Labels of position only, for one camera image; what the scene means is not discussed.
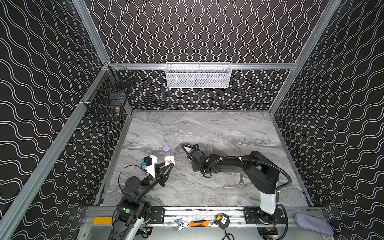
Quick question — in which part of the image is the cream earbud charging case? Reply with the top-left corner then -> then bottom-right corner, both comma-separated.
164,156 -> 175,166

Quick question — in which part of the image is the purple earbud charging case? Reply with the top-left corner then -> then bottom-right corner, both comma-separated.
163,145 -> 171,153

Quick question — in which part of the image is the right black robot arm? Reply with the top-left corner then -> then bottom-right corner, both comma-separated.
181,144 -> 292,225

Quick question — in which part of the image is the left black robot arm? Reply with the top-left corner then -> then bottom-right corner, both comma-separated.
109,163 -> 175,240

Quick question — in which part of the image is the silver combination wrench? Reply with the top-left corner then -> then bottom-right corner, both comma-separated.
239,174 -> 244,186

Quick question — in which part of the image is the yellow black tape measure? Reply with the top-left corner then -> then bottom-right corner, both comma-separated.
214,213 -> 230,230

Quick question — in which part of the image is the brass fitting in basket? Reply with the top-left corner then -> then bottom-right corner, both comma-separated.
115,107 -> 121,117

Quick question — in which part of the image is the yellow label sticker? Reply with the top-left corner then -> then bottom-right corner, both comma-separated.
93,217 -> 114,226

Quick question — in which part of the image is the grey cloth pad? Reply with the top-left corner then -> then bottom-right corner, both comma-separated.
295,214 -> 334,237

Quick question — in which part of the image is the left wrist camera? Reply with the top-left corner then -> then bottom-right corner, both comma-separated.
141,155 -> 158,178

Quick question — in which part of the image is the adjustable wrench orange handle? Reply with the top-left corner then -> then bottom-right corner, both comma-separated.
172,219 -> 214,233

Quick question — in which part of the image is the black wire basket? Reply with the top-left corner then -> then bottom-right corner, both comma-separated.
85,66 -> 137,122

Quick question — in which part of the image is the white wire mesh basket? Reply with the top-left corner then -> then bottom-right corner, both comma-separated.
165,62 -> 232,89

